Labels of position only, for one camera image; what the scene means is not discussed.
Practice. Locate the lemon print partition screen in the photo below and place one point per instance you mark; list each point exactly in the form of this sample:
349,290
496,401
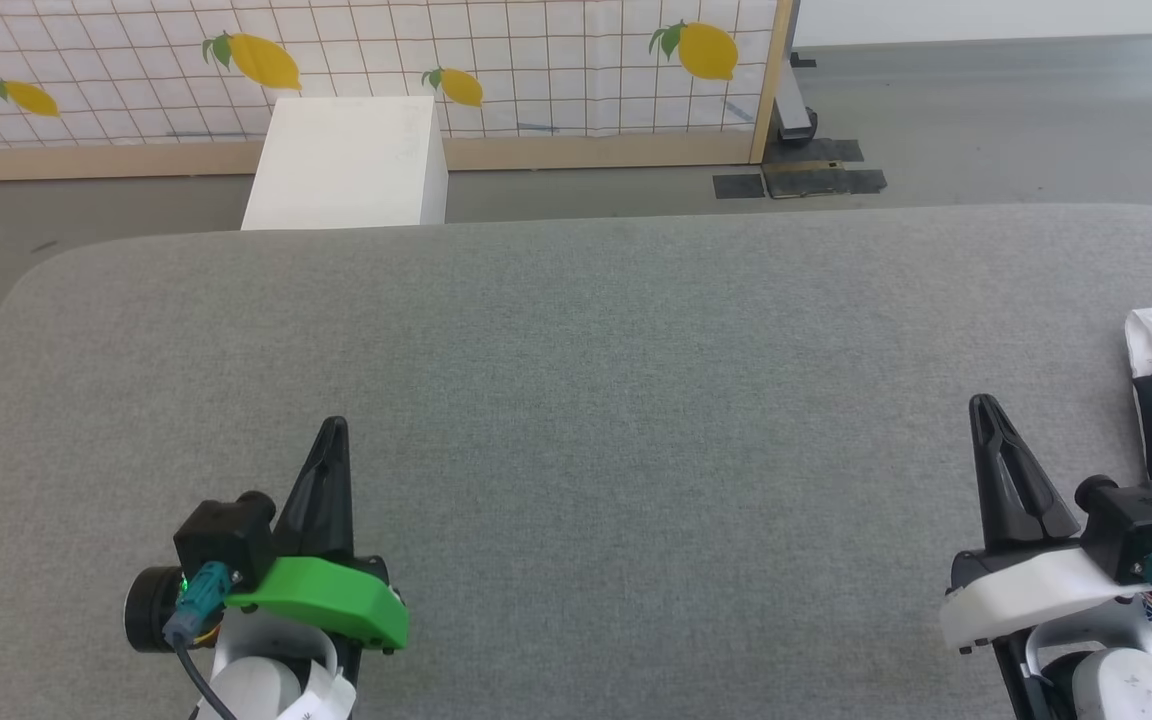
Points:
536,50

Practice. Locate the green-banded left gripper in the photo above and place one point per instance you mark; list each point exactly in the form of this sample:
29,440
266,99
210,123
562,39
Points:
336,600

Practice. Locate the large black floor plate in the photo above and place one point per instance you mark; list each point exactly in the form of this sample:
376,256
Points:
821,175

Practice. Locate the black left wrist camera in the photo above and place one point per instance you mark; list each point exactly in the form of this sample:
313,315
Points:
226,540

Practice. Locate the white box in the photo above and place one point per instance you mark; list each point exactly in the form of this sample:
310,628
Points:
346,165

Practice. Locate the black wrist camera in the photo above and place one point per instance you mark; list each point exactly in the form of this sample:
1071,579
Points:
1141,525
226,540

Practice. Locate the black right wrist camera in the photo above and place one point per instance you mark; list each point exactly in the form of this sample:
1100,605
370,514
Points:
1141,525

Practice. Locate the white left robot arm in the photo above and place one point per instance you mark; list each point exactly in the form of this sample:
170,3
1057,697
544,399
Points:
256,685

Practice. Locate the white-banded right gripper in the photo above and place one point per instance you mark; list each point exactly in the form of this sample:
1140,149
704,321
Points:
1026,595

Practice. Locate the grey metal post foot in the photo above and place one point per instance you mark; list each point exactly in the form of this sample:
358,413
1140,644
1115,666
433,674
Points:
796,110

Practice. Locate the white paper label tag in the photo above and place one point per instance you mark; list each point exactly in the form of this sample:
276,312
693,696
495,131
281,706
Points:
321,700

